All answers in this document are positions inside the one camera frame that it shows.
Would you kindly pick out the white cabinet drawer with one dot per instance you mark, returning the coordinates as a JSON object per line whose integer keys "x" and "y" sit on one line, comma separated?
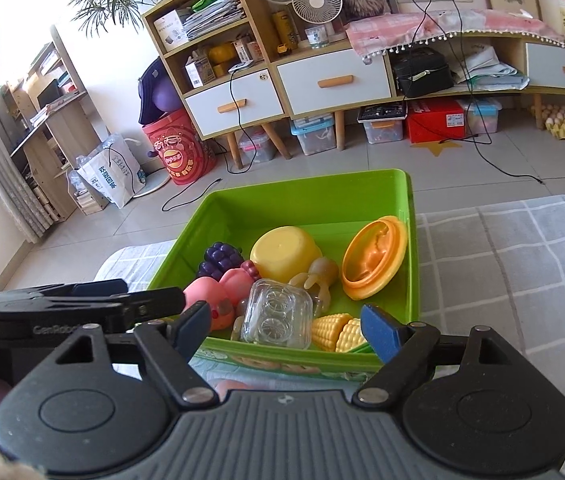
{"x": 335, "y": 97}
{"x": 547, "y": 60}
{"x": 242, "y": 120}

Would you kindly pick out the green plastic box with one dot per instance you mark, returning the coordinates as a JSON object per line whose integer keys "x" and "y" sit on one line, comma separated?
{"x": 312, "y": 200}

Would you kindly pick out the white barcode box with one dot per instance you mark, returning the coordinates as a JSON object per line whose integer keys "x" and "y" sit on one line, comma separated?
{"x": 197, "y": 72}

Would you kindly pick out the stack of books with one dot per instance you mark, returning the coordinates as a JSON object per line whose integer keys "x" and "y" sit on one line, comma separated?
{"x": 87, "y": 200}

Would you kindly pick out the stack of papers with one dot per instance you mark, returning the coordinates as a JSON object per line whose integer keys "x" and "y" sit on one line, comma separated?
{"x": 215, "y": 15}

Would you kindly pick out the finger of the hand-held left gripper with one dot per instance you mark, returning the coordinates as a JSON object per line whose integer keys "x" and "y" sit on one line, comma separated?
{"x": 157, "y": 302}
{"x": 97, "y": 288}

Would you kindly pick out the yellow toy corn green husk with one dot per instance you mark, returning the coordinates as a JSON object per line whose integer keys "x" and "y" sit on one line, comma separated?
{"x": 335, "y": 332}

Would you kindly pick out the grey pleated curtain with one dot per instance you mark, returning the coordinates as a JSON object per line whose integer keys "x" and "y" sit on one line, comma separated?
{"x": 12, "y": 180}

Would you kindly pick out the glass cup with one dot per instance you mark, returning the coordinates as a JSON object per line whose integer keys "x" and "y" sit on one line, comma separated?
{"x": 317, "y": 39}

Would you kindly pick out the purple cap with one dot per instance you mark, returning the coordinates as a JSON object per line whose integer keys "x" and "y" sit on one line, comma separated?
{"x": 155, "y": 92}

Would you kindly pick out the wooden shelf desk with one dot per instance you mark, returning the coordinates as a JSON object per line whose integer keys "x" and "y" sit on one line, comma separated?
{"x": 70, "y": 120}

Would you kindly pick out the yellow toy bowl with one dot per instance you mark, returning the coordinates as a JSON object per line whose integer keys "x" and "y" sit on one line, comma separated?
{"x": 282, "y": 252}

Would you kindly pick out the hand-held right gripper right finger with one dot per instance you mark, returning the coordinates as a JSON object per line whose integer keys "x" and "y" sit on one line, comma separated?
{"x": 380, "y": 330}

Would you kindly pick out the red printed bucket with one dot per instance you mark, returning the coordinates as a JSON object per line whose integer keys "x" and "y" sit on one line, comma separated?
{"x": 177, "y": 150}

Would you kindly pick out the pile of white papers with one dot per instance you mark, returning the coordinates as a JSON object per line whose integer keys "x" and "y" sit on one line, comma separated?
{"x": 492, "y": 72}

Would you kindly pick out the beige translucent toy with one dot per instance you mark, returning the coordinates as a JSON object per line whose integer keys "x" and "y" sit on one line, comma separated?
{"x": 315, "y": 280}

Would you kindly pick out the white round base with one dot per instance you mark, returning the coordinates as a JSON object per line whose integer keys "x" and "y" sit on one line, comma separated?
{"x": 152, "y": 185}

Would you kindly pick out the white shopping bag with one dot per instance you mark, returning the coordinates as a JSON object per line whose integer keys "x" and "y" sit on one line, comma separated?
{"x": 110, "y": 170}

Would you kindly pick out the yellow round object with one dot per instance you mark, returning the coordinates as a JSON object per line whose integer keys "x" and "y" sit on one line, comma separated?
{"x": 222, "y": 54}

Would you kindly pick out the pink tasselled cloth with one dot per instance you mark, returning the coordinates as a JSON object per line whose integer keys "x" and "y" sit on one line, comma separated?
{"x": 452, "y": 25}

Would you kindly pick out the orange toy lid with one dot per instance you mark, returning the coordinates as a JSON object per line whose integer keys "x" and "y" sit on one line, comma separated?
{"x": 372, "y": 260}

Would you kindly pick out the small white fan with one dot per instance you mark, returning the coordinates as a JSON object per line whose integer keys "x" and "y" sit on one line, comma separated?
{"x": 317, "y": 2}

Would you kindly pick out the wooden cabinet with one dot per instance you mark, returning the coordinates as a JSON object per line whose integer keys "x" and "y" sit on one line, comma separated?
{"x": 340, "y": 130}

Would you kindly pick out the yellow can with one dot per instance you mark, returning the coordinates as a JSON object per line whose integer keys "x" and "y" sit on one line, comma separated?
{"x": 285, "y": 27}

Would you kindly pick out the clear storage box dark lid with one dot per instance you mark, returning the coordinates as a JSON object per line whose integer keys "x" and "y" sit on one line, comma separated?
{"x": 382, "y": 127}

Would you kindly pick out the red cardboard box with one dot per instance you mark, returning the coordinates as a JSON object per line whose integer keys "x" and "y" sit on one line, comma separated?
{"x": 435, "y": 122}

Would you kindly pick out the small printed box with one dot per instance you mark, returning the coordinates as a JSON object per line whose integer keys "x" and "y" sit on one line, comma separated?
{"x": 248, "y": 50}

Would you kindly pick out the pink toy bottle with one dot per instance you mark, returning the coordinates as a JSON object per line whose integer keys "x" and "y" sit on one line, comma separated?
{"x": 212, "y": 292}

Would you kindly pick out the black bag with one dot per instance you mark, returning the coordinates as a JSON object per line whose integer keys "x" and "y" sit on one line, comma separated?
{"x": 422, "y": 75}

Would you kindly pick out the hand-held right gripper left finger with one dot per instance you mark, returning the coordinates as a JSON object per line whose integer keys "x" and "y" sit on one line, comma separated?
{"x": 195, "y": 327}

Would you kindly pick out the yellow star floor sticker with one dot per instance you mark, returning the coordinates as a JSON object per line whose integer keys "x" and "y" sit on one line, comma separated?
{"x": 437, "y": 147}

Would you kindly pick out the clear plastic container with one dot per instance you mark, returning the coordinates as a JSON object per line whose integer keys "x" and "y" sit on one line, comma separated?
{"x": 275, "y": 310}

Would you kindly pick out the white cardboard box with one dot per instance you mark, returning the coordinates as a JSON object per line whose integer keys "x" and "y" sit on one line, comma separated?
{"x": 172, "y": 27}

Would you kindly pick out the clear storage box blue lid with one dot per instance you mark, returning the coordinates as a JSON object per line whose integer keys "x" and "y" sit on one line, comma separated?
{"x": 312, "y": 135}
{"x": 482, "y": 117}

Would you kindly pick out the purple toy grapes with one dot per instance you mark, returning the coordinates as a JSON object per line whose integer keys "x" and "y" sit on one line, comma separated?
{"x": 220, "y": 257}

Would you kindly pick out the clear storage box pink lid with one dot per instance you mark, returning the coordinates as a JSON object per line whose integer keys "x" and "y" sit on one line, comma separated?
{"x": 257, "y": 147}

